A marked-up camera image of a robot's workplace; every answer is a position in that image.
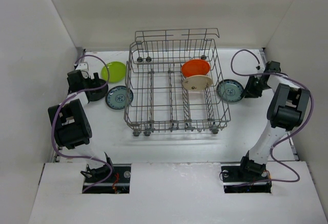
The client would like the orange plate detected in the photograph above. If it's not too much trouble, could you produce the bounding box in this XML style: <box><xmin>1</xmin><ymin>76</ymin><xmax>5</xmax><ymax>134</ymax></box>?
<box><xmin>181</xmin><ymin>59</ymin><xmax>210</xmax><ymax>77</ymax></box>

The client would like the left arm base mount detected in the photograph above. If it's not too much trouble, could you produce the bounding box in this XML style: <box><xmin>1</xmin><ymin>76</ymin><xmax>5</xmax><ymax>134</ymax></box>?
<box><xmin>80</xmin><ymin>164</ymin><xmax>132</xmax><ymax>194</ymax></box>

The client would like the lime green plate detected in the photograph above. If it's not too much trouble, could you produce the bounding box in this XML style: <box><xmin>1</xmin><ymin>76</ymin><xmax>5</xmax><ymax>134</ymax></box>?
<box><xmin>100</xmin><ymin>62</ymin><xmax>126</xmax><ymax>83</ymax></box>

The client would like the grey wire dish rack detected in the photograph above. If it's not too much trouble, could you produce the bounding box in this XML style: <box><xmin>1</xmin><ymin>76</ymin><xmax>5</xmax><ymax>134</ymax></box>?
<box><xmin>124</xmin><ymin>28</ymin><xmax>231</xmax><ymax>136</ymax></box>

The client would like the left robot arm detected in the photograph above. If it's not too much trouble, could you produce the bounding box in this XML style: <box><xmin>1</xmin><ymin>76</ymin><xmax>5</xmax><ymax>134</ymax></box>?
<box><xmin>48</xmin><ymin>70</ymin><xmax>115</xmax><ymax>182</ymax></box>

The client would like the blue floral plate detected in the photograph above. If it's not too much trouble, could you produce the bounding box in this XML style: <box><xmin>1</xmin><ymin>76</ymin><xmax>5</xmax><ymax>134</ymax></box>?
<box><xmin>216</xmin><ymin>79</ymin><xmax>244</xmax><ymax>104</ymax></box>
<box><xmin>105</xmin><ymin>86</ymin><xmax>134</xmax><ymax>110</ymax></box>

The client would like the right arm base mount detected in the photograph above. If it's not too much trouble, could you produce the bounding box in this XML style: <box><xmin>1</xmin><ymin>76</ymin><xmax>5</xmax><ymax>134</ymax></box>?
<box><xmin>219</xmin><ymin>165</ymin><xmax>272</xmax><ymax>193</ymax></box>

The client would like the cream plate with markings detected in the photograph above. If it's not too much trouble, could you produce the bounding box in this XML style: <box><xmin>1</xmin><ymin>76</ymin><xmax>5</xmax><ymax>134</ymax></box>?
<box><xmin>182</xmin><ymin>75</ymin><xmax>213</xmax><ymax>91</ymax></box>

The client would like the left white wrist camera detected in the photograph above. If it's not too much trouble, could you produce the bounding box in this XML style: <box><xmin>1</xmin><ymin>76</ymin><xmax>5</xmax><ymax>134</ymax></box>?
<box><xmin>74</xmin><ymin>63</ymin><xmax>89</xmax><ymax>72</ymax></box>

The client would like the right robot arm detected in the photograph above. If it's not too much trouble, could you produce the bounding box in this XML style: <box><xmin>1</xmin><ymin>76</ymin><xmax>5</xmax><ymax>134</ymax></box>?
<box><xmin>239</xmin><ymin>62</ymin><xmax>311</xmax><ymax>176</ymax></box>

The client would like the black plate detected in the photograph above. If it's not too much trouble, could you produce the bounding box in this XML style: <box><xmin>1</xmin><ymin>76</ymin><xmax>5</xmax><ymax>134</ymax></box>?
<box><xmin>88</xmin><ymin>79</ymin><xmax>108</xmax><ymax>101</ymax></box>

